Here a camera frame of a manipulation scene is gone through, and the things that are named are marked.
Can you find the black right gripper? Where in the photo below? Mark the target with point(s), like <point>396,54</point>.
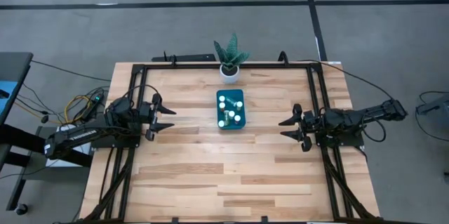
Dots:
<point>307,143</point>

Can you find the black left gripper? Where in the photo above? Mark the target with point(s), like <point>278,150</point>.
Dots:
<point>151,129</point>

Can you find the blue pill bottle white cap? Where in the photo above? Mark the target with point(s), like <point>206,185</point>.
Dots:
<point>237,117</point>

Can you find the pale yellow pill bottle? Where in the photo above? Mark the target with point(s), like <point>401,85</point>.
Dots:
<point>239,104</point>

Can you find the green pill bottle white cap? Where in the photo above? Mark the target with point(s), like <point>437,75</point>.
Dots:
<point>221,123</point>

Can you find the orange pill bottle white cap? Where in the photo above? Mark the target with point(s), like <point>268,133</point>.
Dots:
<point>231,113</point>
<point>222,105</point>

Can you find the light blue pill bottle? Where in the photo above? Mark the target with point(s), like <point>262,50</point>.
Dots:
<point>230,100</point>

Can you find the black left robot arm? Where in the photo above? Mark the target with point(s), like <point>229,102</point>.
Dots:
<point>77,136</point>

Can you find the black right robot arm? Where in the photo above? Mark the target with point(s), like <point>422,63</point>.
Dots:
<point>368,113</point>

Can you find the teal plastic basket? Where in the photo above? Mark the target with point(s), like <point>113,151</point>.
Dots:
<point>231,126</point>

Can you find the black bar behind table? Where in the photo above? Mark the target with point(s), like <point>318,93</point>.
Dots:
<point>189,58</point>

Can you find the black power brick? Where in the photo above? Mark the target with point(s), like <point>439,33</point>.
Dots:
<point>92,108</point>

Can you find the snake plant in white pot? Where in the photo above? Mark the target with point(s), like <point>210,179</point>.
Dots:
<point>229,55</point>

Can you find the black side desk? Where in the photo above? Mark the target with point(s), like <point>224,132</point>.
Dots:
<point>15,66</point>

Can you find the blue sheet on desk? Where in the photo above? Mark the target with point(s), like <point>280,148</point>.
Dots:
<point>7,94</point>

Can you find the black caster wheel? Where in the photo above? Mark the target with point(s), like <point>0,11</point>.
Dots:
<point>21,209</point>

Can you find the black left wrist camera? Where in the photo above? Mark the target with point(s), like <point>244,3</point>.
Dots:
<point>145,110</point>

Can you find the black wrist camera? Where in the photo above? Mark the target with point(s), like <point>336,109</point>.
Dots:
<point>314,120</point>
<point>145,110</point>

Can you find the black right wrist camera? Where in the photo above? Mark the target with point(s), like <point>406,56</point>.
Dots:
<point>314,120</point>

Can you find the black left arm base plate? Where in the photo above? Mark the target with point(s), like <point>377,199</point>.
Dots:
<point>115,142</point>

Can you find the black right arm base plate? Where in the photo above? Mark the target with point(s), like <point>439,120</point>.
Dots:
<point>350,141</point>

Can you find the black aluminium table frame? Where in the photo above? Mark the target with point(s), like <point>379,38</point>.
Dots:
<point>228,66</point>

